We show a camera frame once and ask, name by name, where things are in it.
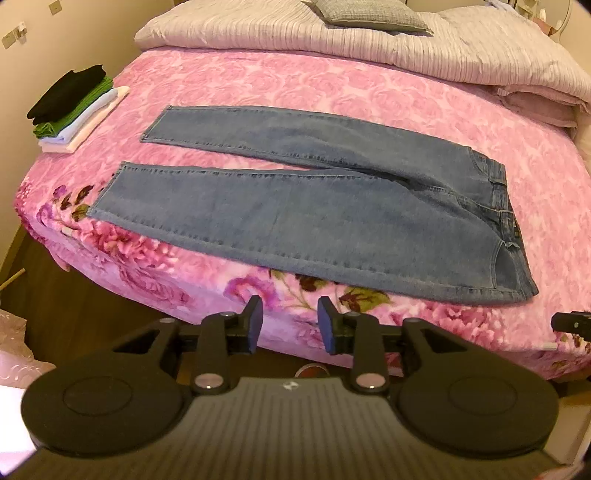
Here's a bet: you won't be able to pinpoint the grey pillow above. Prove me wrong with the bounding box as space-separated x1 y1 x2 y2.
302 0 435 35

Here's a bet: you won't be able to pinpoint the pink floral blanket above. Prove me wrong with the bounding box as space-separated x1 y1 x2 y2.
13 46 591 381

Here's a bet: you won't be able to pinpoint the light blue folded garment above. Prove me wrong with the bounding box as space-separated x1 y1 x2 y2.
46 88 122 144

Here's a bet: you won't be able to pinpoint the green folded garment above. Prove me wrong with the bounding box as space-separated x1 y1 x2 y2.
32 76 115 138

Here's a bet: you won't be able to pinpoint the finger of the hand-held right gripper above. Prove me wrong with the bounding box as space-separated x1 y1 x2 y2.
551 311 591 334

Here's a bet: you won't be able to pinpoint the black folded garment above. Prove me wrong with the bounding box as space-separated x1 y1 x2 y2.
27 65 107 125

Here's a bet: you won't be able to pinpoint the blue denim jeans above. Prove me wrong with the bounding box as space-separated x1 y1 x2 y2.
87 105 540 305

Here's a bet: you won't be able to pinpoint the pink lace cloth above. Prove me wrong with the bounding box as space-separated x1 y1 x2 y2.
0 309 56 388

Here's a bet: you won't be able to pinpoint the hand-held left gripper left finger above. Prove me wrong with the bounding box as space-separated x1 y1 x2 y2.
111 295 265 395

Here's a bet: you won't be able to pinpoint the beige striped quilt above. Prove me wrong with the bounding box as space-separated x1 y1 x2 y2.
134 0 591 104

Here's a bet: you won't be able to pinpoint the cream folded garment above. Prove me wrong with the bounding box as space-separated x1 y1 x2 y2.
38 85 131 154

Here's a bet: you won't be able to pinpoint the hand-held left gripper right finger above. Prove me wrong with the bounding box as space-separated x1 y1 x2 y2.
317 296 469 395

